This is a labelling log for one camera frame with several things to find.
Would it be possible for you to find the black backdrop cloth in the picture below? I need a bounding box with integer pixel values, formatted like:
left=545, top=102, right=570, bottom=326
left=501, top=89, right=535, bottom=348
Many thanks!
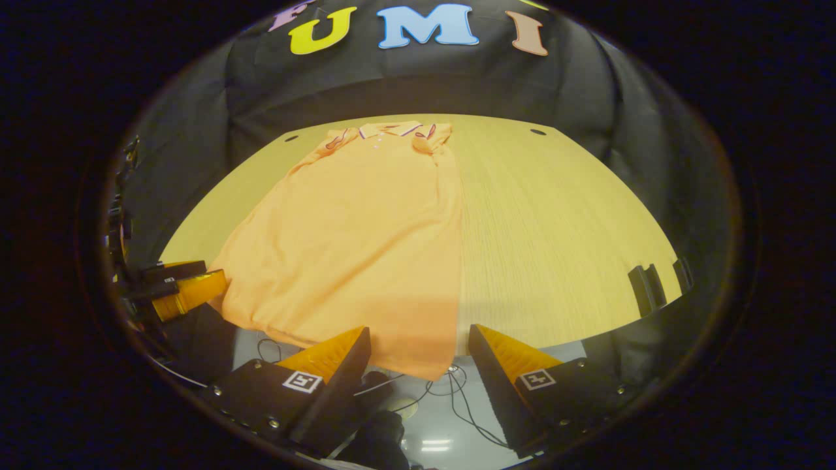
left=121, top=0, right=735, bottom=392

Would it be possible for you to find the black table clamp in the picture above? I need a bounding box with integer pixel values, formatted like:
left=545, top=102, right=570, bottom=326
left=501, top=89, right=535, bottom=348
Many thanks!
left=628, top=264, right=667, bottom=318

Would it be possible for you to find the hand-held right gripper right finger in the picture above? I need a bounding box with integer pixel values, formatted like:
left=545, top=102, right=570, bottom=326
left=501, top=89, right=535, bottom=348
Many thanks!
left=468, top=324, right=637, bottom=459

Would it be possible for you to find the black floor cable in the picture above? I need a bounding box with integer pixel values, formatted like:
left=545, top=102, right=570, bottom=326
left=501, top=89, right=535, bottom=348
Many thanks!
left=256, top=337, right=511, bottom=451

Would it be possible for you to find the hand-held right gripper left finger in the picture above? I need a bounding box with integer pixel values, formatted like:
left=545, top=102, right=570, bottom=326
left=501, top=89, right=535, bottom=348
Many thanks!
left=202, top=326, right=372, bottom=459

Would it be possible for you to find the orange T-shirt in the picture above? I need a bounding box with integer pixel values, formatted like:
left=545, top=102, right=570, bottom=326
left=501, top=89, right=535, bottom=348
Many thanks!
left=209, top=121, right=464, bottom=381

